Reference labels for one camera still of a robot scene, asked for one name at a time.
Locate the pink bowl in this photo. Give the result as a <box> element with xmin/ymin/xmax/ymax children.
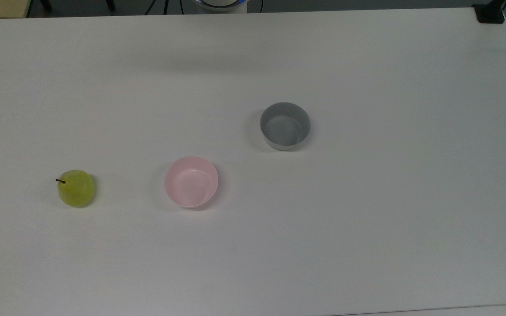
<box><xmin>163</xmin><ymin>156</ymin><xmax>219</xmax><ymax>209</ymax></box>

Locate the grey bowl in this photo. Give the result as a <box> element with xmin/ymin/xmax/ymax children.
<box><xmin>260</xmin><ymin>102</ymin><xmax>311</xmax><ymax>151</ymax></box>

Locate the green pear with brown stem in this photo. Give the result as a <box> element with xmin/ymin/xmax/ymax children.
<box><xmin>55</xmin><ymin>169</ymin><xmax>96</xmax><ymax>208</ymax></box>

